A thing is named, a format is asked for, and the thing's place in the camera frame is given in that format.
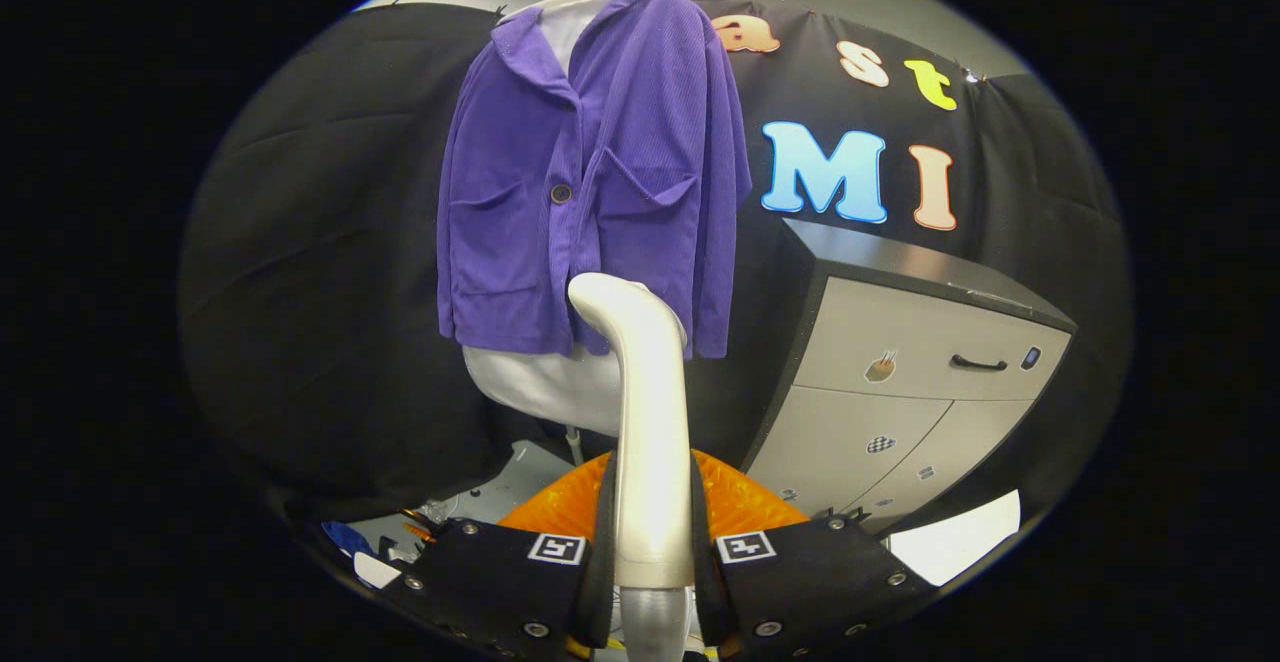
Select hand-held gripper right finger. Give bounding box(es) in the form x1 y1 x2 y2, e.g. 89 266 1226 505
690 450 941 662

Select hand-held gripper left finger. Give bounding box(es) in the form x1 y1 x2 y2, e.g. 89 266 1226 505
400 452 619 662

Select white garment steamer with hose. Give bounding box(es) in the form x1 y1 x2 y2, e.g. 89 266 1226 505
567 272 696 662

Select purple corduroy jacket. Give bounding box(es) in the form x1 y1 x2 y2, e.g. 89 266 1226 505
437 0 753 360

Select small white object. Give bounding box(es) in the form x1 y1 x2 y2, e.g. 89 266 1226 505
353 552 402 590

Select small blue object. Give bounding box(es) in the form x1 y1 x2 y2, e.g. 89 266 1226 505
322 520 376 558

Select white box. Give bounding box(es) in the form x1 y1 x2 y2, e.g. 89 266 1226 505
888 490 1022 587

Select white mannequin torso form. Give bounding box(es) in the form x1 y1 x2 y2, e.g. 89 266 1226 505
462 7 691 440

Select grey cabinet with dark top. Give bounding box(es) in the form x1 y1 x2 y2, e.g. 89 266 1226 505
740 219 1079 535

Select plain black side cloth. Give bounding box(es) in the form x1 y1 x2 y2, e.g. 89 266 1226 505
975 72 1133 463
180 2 566 521

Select black backdrop cloth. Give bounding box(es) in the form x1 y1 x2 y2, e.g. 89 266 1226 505
690 2 1001 443

